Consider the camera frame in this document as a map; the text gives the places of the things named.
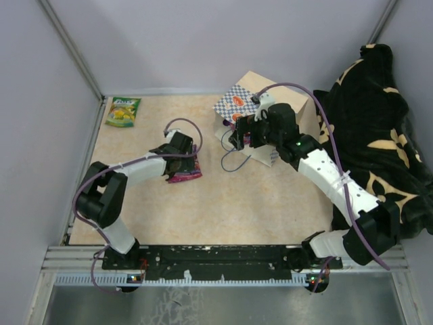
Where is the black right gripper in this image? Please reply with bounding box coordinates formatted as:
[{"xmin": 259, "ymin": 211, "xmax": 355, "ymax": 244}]
[{"xmin": 228, "ymin": 112, "xmax": 281, "ymax": 151}]

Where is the blue checkered paper bag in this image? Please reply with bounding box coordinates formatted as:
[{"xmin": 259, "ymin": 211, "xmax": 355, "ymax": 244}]
[{"xmin": 213, "ymin": 71, "xmax": 309, "ymax": 173}]

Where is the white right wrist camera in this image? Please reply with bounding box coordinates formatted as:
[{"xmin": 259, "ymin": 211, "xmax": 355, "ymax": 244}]
[{"xmin": 251, "ymin": 92, "xmax": 275, "ymax": 121}]

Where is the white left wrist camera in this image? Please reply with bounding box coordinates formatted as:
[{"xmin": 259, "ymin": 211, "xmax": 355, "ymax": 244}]
[{"xmin": 164, "ymin": 129, "xmax": 180, "ymax": 139}]

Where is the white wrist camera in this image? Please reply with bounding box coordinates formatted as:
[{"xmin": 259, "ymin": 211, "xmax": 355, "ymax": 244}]
[
  {"xmin": 251, "ymin": 92, "xmax": 275, "ymax": 121},
  {"xmin": 164, "ymin": 129, "xmax": 180, "ymax": 139}
]

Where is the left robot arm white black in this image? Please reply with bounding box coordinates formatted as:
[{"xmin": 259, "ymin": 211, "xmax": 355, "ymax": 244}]
[{"xmin": 72, "ymin": 130, "xmax": 195, "ymax": 269}]

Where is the black floral blanket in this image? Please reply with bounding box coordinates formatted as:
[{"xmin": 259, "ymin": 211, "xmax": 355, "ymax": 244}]
[{"xmin": 313, "ymin": 44, "xmax": 432, "ymax": 239}]

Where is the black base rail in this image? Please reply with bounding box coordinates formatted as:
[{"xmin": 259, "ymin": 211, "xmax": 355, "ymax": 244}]
[{"xmin": 102, "ymin": 245, "xmax": 326, "ymax": 281}]

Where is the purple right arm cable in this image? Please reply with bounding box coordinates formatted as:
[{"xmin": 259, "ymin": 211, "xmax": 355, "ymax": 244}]
[{"xmin": 256, "ymin": 82, "xmax": 390, "ymax": 294}]

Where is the green snack packet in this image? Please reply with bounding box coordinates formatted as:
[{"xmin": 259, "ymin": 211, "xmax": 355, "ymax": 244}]
[{"xmin": 105, "ymin": 97, "xmax": 141, "ymax": 128}]

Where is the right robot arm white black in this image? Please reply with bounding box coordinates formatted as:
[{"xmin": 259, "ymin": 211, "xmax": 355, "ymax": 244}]
[{"xmin": 229, "ymin": 104, "xmax": 400, "ymax": 268}]

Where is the purple snack packet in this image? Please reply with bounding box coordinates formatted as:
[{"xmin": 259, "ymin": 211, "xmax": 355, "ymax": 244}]
[{"xmin": 166, "ymin": 155, "xmax": 202, "ymax": 183}]

